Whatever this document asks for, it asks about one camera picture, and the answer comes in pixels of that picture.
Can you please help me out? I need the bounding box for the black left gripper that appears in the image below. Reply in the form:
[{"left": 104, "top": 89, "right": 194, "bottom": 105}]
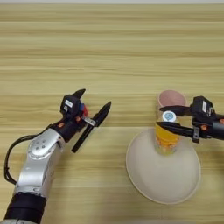
[{"left": 51, "top": 88, "right": 112, "bottom": 144}]

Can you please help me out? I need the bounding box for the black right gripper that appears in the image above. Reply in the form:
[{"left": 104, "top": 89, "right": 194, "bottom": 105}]
[{"left": 156, "top": 104, "right": 224, "bottom": 144}]

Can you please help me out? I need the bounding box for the orange juice bottle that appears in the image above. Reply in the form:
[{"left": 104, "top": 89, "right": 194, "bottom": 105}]
[{"left": 153, "top": 109, "right": 180, "bottom": 156}]

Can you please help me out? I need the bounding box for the white round plate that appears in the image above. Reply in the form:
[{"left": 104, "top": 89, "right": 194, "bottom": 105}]
[{"left": 125, "top": 127, "right": 202, "bottom": 206}]

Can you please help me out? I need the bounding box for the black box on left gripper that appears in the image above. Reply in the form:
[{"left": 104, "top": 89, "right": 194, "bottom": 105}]
[{"left": 59, "top": 94, "right": 83, "bottom": 121}]

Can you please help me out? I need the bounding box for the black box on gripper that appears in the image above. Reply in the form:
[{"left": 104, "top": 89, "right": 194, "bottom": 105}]
[
  {"left": 59, "top": 94, "right": 83, "bottom": 121},
  {"left": 190, "top": 95, "right": 217, "bottom": 121}
]

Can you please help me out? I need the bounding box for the pink plastic cup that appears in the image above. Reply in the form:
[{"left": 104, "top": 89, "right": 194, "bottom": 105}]
[{"left": 157, "top": 89, "right": 188, "bottom": 123}]

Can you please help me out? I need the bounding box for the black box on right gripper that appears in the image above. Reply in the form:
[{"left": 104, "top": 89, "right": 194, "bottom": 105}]
[{"left": 190, "top": 95, "right": 217, "bottom": 121}]

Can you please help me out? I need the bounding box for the black marker pen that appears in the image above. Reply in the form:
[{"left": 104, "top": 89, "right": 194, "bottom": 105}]
[{"left": 71, "top": 123, "right": 96, "bottom": 154}]

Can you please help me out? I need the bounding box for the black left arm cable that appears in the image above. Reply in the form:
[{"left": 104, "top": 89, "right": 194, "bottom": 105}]
[{"left": 3, "top": 132, "right": 46, "bottom": 186}]

